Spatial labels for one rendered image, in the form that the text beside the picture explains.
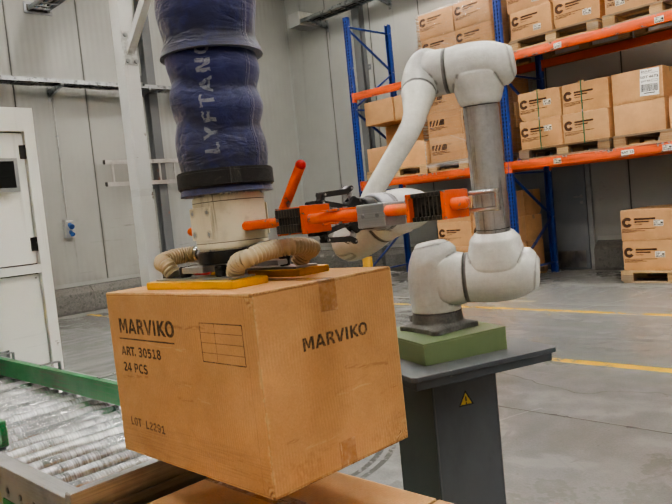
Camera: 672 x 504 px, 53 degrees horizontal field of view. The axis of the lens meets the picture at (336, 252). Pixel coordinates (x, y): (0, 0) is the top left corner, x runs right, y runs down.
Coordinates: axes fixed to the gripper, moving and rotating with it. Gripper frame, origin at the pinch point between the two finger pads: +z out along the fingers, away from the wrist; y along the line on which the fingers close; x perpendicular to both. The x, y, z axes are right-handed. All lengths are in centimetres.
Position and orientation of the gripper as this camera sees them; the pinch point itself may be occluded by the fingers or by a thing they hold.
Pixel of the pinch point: (307, 219)
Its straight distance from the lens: 144.4
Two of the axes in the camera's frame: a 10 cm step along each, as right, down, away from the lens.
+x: -7.2, 0.3, 6.9
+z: -6.9, 1.1, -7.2
